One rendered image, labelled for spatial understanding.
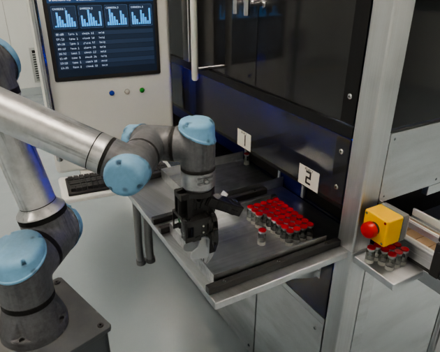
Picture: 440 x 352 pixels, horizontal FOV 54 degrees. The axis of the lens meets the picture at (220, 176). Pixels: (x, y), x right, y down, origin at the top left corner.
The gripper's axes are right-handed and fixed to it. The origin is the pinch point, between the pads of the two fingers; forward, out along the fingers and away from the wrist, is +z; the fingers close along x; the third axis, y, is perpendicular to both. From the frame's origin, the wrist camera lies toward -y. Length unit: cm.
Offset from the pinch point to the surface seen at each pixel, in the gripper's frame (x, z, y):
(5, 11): -544, -13, -7
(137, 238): -98, 57, -13
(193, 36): -65, -41, -29
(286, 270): 9.3, 4.0, -17.2
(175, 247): -12.9, 4.1, 2.9
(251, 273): 8.0, 2.1, -7.7
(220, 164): -54, 4, -34
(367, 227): 18.3, -8.9, -32.7
